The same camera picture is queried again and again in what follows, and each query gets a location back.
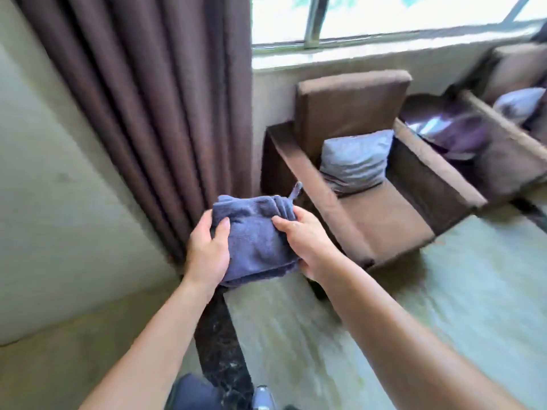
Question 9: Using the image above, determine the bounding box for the person's left hand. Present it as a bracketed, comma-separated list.
[183, 209, 231, 291]

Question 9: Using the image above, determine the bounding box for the person's right hand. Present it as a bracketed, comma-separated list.
[271, 206, 342, 283]

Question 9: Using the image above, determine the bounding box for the blue towel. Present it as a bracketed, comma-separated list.
[210, 182, 303, 288]

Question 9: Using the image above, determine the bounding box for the person's right forearm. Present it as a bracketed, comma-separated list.
[317, 253, 526, 410]

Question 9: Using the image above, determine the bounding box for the person's left forearm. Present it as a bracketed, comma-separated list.
[79, 275, 216, 410]

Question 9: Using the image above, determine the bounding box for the brown armchair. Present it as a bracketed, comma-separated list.
[261, 69, 488, 269]

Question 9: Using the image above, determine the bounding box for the grey cushion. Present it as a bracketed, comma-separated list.
[320, 130, 395, 195]

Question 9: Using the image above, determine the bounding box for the brown curtain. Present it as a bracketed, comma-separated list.
[13, 0, 254, 263]

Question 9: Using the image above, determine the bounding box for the person's leg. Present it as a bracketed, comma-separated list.
[164, 373, 227, 410]

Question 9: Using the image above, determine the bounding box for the person's shoe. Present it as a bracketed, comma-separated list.
[251, 385, 276, 410]

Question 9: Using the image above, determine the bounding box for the brown sofa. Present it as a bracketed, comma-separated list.
[399, 42, 547, 205]

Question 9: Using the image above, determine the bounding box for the light purple cushion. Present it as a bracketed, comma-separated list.
[493, 87, 547, 125]

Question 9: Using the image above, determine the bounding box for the window frame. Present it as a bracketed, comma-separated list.
[251, 0, 547, 54]

